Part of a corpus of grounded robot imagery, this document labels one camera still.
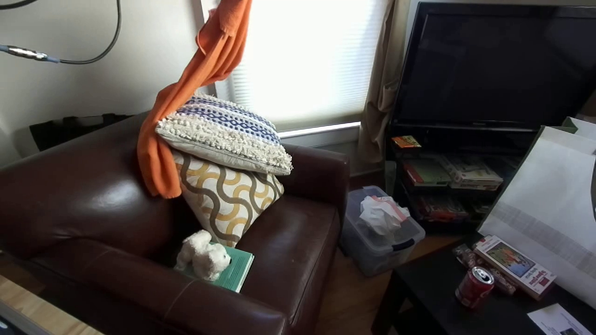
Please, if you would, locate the orange towel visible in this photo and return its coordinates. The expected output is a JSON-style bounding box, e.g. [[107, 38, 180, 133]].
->
[[135, 0, 253, 202]]

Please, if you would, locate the yellow wave pattern pillow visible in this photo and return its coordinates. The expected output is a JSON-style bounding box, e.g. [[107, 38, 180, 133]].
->
[[173, 152, 286, 248]]

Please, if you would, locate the blue white knitted pillow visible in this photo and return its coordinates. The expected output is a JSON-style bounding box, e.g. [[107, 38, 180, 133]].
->
[[154, 96, 294, 178]]

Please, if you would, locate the crumpled white paper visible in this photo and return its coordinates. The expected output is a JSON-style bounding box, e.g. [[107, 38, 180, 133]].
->
[[359, 194, 411, 241]]

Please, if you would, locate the white window blind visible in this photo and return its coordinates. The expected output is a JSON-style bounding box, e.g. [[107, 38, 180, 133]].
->
[[215, 0, 387, 137]]

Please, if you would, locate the small orange sticker pad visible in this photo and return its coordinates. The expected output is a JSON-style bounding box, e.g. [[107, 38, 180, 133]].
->
[[391, 135, 422, 152]]

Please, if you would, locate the beige curtain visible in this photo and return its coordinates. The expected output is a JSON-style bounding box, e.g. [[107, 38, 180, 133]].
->
[[357, 0, 415, 168]]

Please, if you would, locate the clear plastic bin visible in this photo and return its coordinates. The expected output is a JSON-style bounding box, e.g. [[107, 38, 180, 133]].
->
[[338, 185, 428, 278]]

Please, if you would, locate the green book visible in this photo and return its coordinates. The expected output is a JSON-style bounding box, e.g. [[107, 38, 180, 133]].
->
[[210, 245, 256, 295]]

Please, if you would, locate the light green box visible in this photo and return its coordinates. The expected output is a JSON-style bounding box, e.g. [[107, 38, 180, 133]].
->
[[402, 157, 452, 189]]

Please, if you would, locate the orange red box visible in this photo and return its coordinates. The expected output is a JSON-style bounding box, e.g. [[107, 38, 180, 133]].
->
[[418, 194, 474, 226]]

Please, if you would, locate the black TV stand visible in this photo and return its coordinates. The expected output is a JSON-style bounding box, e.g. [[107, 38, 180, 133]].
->
[[383, 124, 538, 237]]

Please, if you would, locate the white game box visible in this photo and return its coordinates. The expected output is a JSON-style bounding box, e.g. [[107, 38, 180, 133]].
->
[[443, 157, 504, 193]]

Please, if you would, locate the black coffee table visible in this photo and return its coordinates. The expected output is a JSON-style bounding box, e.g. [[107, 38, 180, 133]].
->
[[374, 235, 596, 335]]

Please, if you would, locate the brown leather armchair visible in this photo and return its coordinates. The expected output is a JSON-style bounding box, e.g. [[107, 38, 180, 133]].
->
[[0, 111, 350, 335]]

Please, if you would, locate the red soda can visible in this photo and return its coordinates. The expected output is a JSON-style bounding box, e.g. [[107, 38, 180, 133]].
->
[[454, 267, 497, 312]]

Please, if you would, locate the black flat television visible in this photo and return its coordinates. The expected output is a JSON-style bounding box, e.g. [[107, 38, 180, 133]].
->
[[392, 3, 596, 137]]

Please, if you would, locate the white picture box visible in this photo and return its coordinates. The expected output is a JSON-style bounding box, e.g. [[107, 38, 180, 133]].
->
[[472, 235, 556, 302]]

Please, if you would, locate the large white laptop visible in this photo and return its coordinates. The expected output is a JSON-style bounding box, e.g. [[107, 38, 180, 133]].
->
[[480, 127, 596, 310]]

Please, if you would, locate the white printed card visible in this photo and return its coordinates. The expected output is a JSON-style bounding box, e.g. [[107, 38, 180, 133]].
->
[[526, 304, 592, 335]]

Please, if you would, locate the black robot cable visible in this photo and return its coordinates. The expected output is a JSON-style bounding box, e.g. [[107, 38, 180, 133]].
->
[[0, 0, 122, 68]]

